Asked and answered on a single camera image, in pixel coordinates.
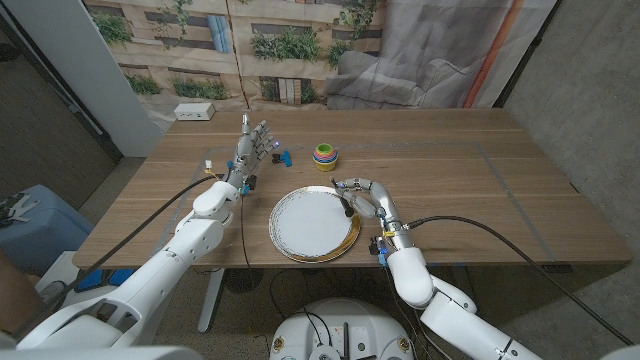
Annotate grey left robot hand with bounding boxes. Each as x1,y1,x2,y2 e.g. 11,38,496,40
225,113,279,194

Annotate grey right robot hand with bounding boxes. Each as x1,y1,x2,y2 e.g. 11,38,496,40
332,177,415,251

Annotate black makeup brush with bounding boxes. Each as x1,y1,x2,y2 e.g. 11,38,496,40
329,177,356,219

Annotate stacked colourful toy cups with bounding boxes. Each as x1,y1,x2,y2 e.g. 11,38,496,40
312,142,340,173

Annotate white plate with gold rim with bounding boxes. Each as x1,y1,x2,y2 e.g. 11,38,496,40
268,185,362,264

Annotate white power strip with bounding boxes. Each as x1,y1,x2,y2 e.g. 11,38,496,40
173,102,216,122

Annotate printed backdrop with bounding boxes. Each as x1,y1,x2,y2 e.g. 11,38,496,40
82,0,559,134

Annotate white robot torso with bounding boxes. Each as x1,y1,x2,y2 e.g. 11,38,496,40
268,297,416,360

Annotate black round base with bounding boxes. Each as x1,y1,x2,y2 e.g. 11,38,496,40
223,268,265,295

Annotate white table leg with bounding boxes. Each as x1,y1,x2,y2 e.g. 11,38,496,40
197,268,226,335

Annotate blue plastic object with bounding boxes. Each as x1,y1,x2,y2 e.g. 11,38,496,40
74,268,136,294

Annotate black backdrop stand pole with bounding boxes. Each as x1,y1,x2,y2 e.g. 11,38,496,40
492,0,565,109

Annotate blue storage bin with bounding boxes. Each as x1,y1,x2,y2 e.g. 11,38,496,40
0,183,95,276

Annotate white box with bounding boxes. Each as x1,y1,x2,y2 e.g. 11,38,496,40
37,249,84,306

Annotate grey metal tool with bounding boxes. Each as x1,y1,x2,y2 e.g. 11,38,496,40
0,192,41,229

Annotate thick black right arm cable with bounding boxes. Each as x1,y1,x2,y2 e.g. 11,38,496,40
402,214,635,347

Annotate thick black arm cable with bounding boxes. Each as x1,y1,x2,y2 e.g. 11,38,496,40
12,173,226,341
402,214,635,347

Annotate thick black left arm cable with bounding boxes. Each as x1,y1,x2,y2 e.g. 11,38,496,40
12,173,226,341

